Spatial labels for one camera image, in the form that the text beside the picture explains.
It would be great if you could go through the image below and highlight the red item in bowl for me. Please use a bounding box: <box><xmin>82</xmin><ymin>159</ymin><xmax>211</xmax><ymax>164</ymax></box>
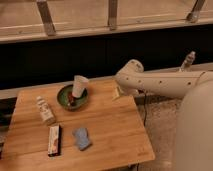
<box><xmin>68</xmin><ymin>92</ymin><xmax>74</xmax><ymax>106</ymax></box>

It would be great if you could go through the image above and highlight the black cable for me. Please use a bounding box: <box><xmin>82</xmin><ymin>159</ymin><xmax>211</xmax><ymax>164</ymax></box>
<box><xmin>137</xmin><ymin>89</ymin><xmax>148</xmax><ymax>127</ymax></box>

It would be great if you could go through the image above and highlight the blue crumpled cloth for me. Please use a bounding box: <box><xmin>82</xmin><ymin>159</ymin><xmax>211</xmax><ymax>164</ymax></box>
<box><xmin>73</xmin><ymin>127</ymin><xmax>92</xmax><ymax>151</ymax></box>

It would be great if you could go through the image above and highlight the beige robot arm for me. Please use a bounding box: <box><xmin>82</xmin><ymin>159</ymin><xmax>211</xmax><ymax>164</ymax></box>
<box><xmin>114</xmin><ymin>59</ymin><xmax>213</xmax><ymax>171</ymax></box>

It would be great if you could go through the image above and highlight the clear bottle on ledge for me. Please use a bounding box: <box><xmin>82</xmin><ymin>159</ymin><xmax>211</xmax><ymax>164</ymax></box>
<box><xmin>179</xmin><ymin>51</ymin><xmax>196</xmax><ymax>72</ymax></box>

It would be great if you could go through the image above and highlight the wooden table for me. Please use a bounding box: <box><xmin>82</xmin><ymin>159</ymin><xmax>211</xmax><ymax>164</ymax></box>
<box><xmin>0</xmin><ymin>79</ymin><xmax>155</xmax><ymax>171</ymax></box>

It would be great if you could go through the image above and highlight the white plastic bottle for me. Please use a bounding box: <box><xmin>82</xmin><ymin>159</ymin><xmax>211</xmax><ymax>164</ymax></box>
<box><xmin>36</xmin><ymin>96</ymin><xmax>56</xmax><ymax>125</ymax></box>

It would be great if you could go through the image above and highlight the white paper cup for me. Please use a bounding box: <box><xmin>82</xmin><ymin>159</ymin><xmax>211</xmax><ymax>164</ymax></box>
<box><xmin>72</xmin><ymin>75</ymin><xmax>89</xmax><ymax>98</ymax></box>

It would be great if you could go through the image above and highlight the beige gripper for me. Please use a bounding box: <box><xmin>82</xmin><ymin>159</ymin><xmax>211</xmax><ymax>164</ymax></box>
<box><xmin>112</xmin><ymin>86</ymin><xmax>139</xmax><ymax>100</ymax></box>

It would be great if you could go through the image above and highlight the green bowl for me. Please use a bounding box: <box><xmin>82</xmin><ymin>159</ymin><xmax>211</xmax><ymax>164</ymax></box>
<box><xmin>57</xmin><ymin>85</ymin><xmax>88</xmax><ymax>111</ymax></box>

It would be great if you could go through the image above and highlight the black and white box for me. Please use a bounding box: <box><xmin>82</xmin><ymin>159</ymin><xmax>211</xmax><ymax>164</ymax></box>
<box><xmin>48</xmin><ymin>125</ymin><xmax>61</xmax><ymax>157</ymax></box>

